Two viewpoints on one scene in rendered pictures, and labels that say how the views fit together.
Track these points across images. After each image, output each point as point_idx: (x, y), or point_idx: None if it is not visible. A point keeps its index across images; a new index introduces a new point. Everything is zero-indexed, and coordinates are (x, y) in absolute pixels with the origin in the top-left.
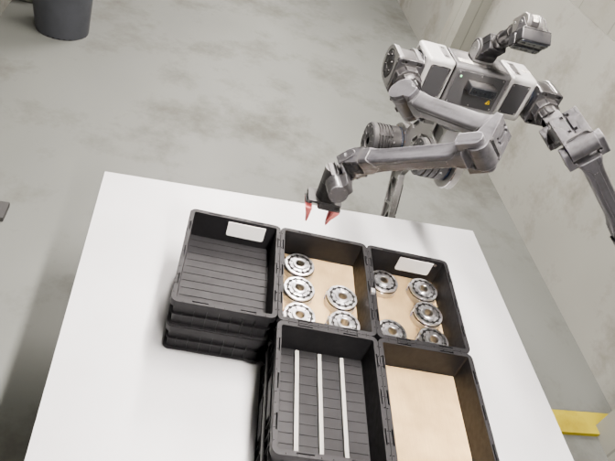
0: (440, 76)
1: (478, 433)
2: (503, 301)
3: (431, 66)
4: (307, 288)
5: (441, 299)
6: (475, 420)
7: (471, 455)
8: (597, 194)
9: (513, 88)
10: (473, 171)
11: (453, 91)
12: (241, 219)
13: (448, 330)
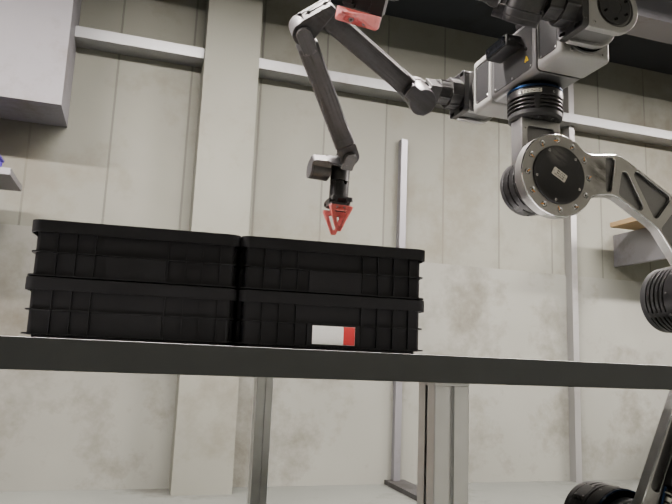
0: (484, 72)
1: (118, 248)
2: (569, 361)
3: (476, 70)
4: None
5: (368, 277)
6: (138, 248)
7: (97, 275)
8: None
9: (541, 20)
10: (301, 50)
11: (497, 76)
12: None
13: (305, 273)
